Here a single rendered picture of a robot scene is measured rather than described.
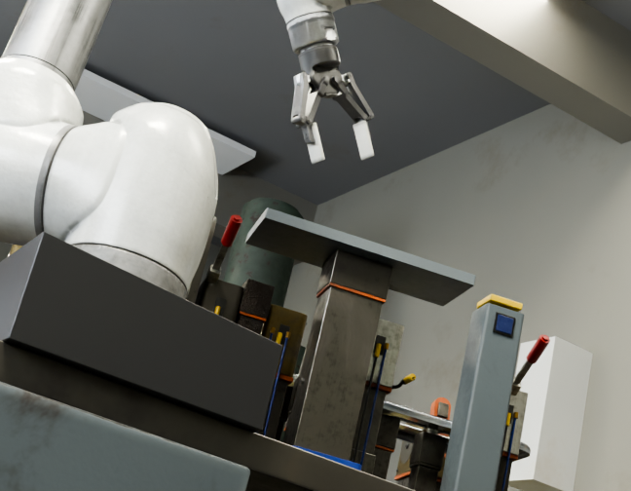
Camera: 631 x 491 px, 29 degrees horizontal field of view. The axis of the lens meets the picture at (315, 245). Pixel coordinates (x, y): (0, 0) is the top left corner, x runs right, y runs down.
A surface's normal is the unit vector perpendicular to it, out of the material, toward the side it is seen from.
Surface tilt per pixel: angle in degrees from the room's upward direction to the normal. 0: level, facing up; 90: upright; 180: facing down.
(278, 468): 90
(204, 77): 180
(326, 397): 90
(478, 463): 90
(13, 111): 77
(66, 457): 90
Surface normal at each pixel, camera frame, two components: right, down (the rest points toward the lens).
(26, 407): 0.53, -0.21
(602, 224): -0.82, -0.37
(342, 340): 0.29, -0.30
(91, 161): -0.08, -0.50
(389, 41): -0.22, 0.91
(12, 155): -0.04, -0.29
